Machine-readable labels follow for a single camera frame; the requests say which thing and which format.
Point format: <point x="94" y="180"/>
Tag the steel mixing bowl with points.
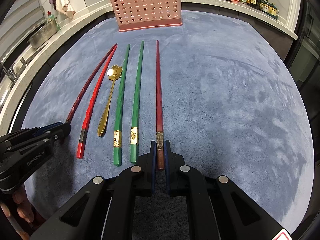
<point x="42" y="35"/>

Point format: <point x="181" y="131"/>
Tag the cream hanging towel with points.
<point x="64" y="7"/>

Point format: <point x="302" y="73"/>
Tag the pink perforated utensil holder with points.
<point x="143" y="14"/>

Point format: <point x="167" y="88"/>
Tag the green chopstick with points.
<point x="119" y="113"/>
<point x="134" y="134"/>

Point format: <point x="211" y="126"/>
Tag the bright red chopstick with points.
<point x="85" y="125"/>

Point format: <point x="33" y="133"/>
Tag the blue-grey table mat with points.
<point x="230" y="107"/>

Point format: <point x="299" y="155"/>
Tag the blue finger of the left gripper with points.
<point x="49" y="128"/>

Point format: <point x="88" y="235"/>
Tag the condiment jar rack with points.
<point x="269" y="8"/>

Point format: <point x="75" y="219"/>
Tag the dark red chopstick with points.
<point x="159" y="112"/>

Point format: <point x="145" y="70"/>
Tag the maroon chopstick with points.
<point x="86" y="85"/>

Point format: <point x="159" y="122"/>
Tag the left hand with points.
<point x="23" y="208"/>

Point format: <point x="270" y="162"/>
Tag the gold flower spoon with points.
<point x="114" y="74"/>

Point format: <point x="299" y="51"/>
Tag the steel faucet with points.
<point x="11" y="73"/>

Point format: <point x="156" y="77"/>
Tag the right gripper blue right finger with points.
<point x="167" y="154"/>

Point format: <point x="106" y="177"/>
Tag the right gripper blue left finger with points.
<point x="152" y="165"/>

